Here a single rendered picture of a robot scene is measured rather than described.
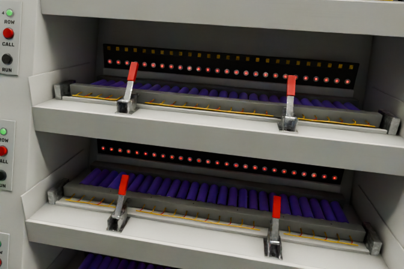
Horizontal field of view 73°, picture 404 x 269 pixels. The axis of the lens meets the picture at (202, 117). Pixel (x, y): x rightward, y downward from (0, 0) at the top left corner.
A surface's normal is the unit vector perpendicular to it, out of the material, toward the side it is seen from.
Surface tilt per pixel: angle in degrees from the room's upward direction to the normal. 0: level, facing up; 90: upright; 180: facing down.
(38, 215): 15
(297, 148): 105
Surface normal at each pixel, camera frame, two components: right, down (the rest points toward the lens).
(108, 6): -0.15, 0.31
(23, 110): -0.14, 0.05
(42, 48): 0.99, 0.11
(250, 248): 0.06, -0.94
